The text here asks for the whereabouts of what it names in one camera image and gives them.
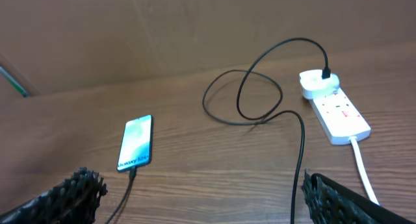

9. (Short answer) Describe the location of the white power strip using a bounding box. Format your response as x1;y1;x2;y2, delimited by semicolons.
310;88;371;145

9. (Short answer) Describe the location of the white charger plug adapter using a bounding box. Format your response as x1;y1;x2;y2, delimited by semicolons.
299;69;340;100

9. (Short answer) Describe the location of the brown cardboard backdrop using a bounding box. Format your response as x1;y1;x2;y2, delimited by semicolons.
1;0;415;95

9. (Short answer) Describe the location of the white power strip cord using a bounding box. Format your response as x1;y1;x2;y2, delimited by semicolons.
349;136;380;206

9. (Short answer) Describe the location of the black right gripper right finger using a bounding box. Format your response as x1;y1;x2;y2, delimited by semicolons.
302;173;415;224

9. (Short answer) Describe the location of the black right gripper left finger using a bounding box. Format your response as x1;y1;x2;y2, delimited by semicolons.
1;168;107;224

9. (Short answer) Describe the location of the Galaxy S24 smartphone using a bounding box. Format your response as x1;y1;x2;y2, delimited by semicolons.
116;115;153;172

